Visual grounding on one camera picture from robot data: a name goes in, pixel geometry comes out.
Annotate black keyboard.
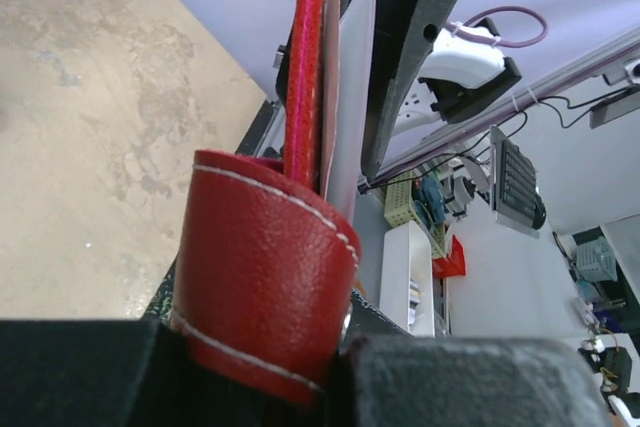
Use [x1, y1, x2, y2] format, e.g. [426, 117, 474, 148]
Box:
[489, 126, 546, 238]

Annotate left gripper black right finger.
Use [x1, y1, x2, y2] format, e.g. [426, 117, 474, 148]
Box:
[327, 335, 611, 426]

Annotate red leather card holder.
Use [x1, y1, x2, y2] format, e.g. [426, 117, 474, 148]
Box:
[171, 0, 360, 405]

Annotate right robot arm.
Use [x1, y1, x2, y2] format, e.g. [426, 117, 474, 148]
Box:
[361, 0, 521, 182]

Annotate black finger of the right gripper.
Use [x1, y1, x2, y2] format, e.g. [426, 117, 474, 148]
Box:
[361, 0, 457, 182]

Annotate aluminium frame rail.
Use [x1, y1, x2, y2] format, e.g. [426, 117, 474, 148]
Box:
[358, 27, 639, 193]

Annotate white storage bin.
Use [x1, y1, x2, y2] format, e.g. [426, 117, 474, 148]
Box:
[379, 221, 436, 337]

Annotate red small bin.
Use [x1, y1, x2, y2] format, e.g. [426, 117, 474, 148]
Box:
[432, 236, 467, 280]

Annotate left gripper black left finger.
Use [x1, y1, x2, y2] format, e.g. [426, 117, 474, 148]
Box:
[1, 320, 175, 426]

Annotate green perforated basket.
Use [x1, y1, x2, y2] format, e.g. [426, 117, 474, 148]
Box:
[384, 173, 449, 258]

